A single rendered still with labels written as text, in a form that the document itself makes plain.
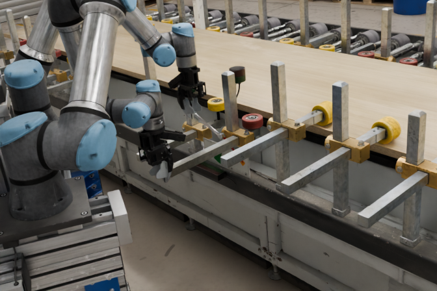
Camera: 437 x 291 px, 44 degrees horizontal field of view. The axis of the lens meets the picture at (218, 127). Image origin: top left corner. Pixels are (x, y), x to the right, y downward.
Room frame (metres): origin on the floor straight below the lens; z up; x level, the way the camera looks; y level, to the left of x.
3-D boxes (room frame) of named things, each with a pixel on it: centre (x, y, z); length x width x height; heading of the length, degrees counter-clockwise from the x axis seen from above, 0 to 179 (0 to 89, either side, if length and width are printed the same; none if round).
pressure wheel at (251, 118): (1.93, -0.13, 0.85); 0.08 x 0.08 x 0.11
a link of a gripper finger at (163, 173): (1.63, 0.20, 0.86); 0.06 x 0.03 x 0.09; 130
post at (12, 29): (3.45, 1.22, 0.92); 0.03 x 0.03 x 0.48; 40
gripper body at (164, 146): (1.64, 0.22, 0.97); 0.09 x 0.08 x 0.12; 130
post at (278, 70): (1.72, -0.21, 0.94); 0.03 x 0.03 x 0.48; 40
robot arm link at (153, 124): (1.64, 0.21, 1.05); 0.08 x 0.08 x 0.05
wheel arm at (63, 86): (2.79, 0.79, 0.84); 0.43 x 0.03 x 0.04; 130
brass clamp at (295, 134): (1.70, -0.23, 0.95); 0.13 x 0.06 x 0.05; 40
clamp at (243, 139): (1.90, -0.07, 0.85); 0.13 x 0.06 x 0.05; 40
